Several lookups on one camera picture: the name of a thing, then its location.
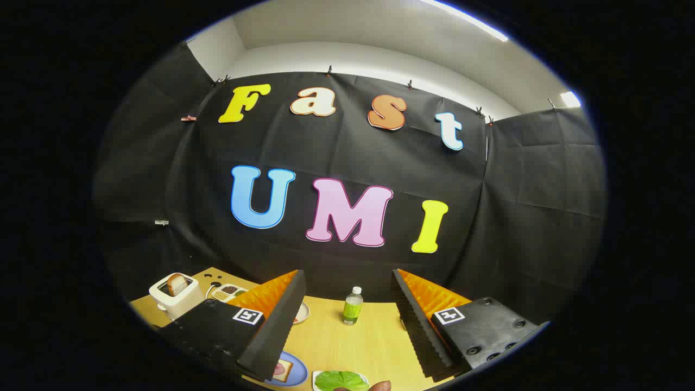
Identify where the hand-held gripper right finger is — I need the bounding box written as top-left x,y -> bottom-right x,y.
391,269 -> 550,381

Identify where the green lettuce leaf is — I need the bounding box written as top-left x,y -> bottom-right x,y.
315,371 -> 370,391

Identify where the green label water bottle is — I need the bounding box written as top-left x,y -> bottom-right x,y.
341,286 -> 364,326

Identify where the white square plate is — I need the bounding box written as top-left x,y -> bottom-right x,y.
312,371 -> 370,391

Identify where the divided white condiment tray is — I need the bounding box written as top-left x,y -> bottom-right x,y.
210,284 -> 249,302

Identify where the blue round plate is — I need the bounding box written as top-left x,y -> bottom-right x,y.
265,351 -> 308,387

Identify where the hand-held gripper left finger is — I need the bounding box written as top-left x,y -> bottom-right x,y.
157,269 -> 307,382

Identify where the white toaster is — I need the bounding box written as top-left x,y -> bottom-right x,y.
149,273 -> 205,320

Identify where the black backdrop cloth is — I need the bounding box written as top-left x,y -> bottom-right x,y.
92,41 -> 607,326

